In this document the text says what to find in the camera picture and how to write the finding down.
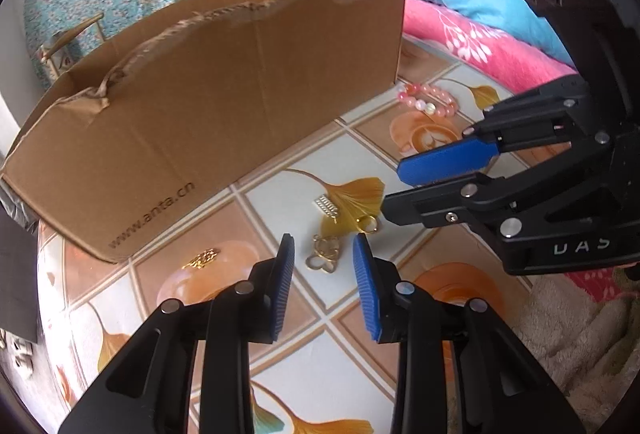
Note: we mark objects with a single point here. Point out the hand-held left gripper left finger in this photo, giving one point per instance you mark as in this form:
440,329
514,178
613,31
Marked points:
284,289

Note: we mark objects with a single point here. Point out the white shoe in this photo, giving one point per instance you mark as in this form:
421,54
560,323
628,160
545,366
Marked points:
23,348
23,369

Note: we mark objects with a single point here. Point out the wooden chair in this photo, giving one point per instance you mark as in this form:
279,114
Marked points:
75,31

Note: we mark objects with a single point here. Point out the silver rhinestone charm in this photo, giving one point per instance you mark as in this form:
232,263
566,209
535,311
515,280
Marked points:
327,206

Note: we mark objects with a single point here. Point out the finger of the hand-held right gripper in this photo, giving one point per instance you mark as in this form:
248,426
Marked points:
450,206
445,161

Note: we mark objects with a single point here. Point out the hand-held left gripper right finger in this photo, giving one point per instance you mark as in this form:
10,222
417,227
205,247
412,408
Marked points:
367,289

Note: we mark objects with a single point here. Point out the gold openwork pendant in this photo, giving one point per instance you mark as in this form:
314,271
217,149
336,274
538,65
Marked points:
320,259

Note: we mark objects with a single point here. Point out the tile pattern table cover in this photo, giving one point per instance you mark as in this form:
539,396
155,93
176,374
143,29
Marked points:
310,309

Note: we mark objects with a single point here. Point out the brown cardboard box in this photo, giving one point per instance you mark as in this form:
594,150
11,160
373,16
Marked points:
200,113

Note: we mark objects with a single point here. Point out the gold brooch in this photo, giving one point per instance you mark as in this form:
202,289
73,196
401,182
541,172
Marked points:
202,259

